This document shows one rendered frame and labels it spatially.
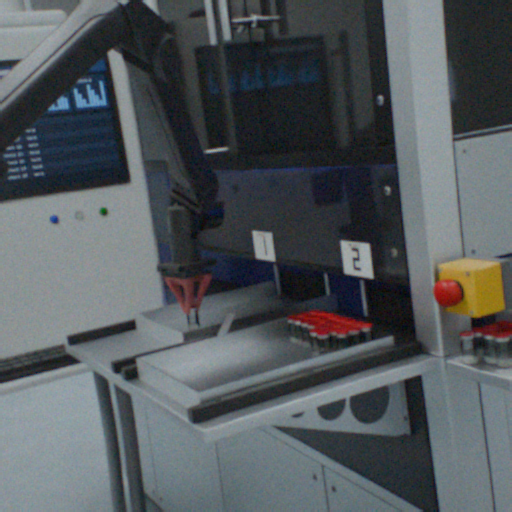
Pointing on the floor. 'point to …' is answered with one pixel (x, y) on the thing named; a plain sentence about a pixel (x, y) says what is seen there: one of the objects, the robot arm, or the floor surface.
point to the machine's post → (434, 245)
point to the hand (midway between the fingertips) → (191, 308)
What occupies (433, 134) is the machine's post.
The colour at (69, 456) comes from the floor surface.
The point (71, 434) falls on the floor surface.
